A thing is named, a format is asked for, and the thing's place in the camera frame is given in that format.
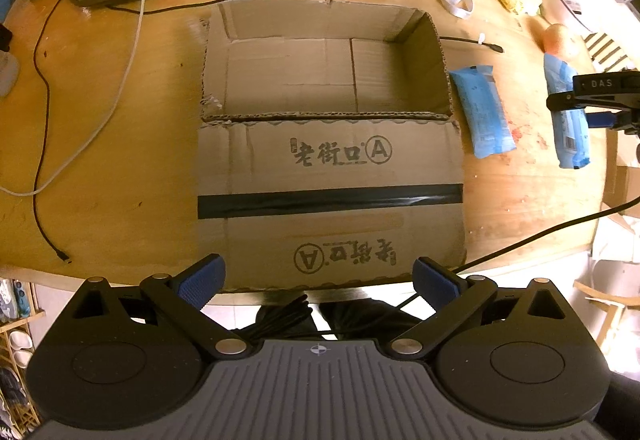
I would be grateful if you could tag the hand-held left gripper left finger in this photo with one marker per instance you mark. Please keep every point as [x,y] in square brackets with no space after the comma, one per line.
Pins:
[202,281]

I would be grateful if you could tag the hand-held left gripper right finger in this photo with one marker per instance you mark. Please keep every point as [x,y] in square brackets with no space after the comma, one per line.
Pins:
[436,282]

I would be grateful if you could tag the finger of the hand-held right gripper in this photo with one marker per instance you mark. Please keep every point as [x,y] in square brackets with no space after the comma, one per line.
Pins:
[600,92]
[602,120]

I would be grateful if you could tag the blue snack packet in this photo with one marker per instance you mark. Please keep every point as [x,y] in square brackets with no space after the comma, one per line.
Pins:
[567,140]
[482,110]

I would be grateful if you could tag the cardboard box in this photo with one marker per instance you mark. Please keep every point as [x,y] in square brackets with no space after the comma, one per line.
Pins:
[330,160]

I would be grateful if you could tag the wooden desktop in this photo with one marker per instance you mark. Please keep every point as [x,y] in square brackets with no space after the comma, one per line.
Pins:
[125,145]

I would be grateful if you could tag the orange fruit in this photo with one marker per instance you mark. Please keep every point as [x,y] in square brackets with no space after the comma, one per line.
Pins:
[562,40]

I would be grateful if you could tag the person's dark trousers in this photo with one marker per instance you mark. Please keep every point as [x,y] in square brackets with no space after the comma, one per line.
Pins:
[360,315]

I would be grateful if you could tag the wooden shoe rack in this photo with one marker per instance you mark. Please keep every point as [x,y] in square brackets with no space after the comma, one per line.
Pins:
[15,345]

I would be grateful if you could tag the white rounded object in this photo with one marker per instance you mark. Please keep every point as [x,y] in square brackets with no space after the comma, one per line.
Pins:
[7,75]

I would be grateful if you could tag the light wooden frame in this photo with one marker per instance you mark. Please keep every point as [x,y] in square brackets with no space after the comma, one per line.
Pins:
[607,305]

